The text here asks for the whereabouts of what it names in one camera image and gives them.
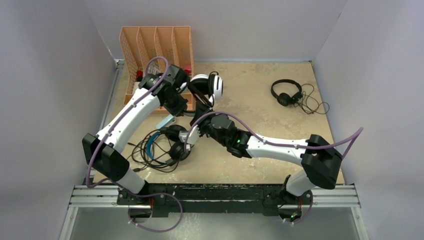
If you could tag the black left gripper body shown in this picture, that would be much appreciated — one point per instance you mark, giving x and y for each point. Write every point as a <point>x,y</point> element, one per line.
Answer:
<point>176,105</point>

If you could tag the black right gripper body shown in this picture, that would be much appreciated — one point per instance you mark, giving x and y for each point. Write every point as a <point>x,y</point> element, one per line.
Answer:
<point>205,127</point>

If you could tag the white and black headphones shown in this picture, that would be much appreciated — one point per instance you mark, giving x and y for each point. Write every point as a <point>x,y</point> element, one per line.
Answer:
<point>209,87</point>

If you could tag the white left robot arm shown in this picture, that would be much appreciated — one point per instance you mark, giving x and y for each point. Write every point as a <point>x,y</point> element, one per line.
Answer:
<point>103,149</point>

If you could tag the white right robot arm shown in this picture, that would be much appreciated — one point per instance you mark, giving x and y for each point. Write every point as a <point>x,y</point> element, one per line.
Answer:
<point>320,162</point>

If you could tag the black and blue headphones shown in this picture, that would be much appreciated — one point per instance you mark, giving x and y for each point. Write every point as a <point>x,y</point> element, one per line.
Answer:
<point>176,151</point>

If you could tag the light blue stapler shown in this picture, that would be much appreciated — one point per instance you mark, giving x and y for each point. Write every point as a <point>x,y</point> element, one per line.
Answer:
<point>167,121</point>

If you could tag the coloured marker set pack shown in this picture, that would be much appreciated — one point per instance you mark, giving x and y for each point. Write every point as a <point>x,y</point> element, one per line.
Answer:
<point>153,67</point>

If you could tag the pink item right slot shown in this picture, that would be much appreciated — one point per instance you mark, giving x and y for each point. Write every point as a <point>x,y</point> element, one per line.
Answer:
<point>188,68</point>

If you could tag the peach plastic file organizer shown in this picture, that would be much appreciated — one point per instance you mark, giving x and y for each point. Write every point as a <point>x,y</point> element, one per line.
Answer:
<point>140,44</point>

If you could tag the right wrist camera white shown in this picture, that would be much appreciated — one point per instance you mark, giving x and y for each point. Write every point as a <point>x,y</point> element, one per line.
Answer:
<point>189,137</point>

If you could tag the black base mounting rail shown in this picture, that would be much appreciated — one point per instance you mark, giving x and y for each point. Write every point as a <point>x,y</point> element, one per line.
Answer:
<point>266,199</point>

